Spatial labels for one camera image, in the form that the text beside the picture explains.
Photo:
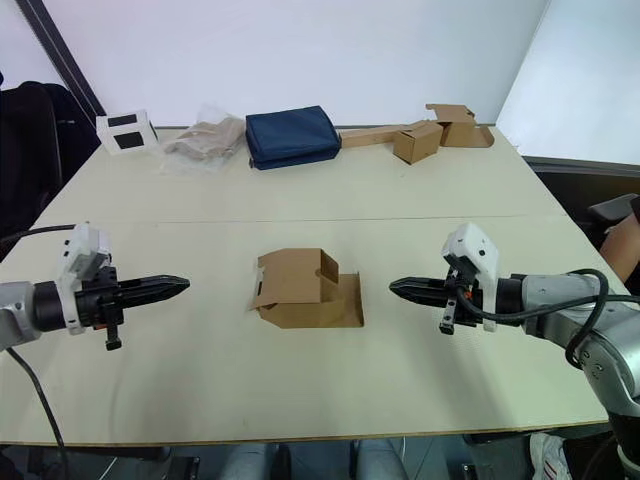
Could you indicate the white shoe with red stripes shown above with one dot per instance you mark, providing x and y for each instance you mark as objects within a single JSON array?
[{"x": 547, "y": 457}]

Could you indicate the brown cardboard box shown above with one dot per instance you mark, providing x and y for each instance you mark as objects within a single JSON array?
[{"x": 290, "y": 280}]

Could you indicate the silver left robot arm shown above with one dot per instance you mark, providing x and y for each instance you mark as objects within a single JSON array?
[{"x": 20, "y": 310}]

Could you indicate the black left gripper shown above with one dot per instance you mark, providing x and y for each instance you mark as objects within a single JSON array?
[{"x": 100, "y": 305}]

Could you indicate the flat brown cardboard strip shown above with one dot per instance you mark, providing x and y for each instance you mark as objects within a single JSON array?
[{"x": 370, "y": 136}]

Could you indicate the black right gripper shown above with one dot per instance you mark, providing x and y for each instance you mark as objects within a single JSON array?
[{"x": 457, "y": 287}]

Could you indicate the black office chair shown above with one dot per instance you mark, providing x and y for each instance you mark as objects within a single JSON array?
[{"x": 35, "y": 150}]

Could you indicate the unfolded brown cardboard carton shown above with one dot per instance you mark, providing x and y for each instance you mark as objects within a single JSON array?
[{"x": 462, "y": 131}]

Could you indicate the white box with black rectangles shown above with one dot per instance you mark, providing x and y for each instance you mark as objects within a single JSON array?
[{"x": 127, "y": 131}]

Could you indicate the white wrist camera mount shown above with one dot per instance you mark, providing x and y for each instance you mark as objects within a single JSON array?
[
  {"x": 82, "y": 245},
  {"x": 475, "y": 245}
]

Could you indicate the dark diagonal wall frame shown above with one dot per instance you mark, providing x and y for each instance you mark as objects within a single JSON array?
[{"x": 70, "y": 55}]

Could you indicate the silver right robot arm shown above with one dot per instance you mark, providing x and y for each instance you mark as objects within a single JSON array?
[{"x": 550, "y": 300}]

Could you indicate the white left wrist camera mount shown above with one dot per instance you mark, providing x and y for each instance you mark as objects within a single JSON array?
[{"x": 82, "y": 245}]

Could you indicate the small closed cardboard box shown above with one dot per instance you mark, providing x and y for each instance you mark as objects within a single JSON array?
[{"x": 417, "y": 145}]

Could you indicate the black chair armrest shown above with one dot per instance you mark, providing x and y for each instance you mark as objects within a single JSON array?
[{"x": 607, "y": 207}]

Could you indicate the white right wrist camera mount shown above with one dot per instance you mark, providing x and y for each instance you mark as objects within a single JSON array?
[{"x": 475, "y": 245}]

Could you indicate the folded navy blue cloth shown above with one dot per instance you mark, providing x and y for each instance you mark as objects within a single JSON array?
[{"x": 290, "y": 137}]

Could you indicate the grey rounded shape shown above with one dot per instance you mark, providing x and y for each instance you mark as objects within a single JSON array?
[{"x": 250, "y": 462}]

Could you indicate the seated bystander person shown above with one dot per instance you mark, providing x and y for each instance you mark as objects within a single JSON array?
[{"x": 620, "y": 250}]

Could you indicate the clear bag with beige cloth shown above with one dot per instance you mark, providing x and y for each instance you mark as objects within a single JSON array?
[{"x": 205, "y": 142}]

